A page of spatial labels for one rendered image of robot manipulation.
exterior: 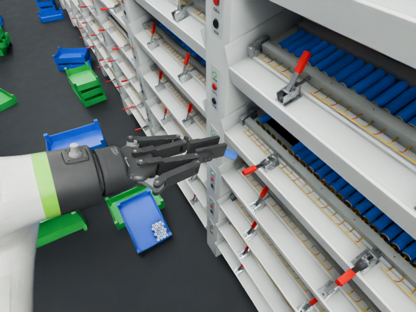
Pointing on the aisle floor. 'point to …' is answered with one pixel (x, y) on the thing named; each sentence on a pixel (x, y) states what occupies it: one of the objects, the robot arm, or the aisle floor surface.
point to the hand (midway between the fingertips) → (207, 148)
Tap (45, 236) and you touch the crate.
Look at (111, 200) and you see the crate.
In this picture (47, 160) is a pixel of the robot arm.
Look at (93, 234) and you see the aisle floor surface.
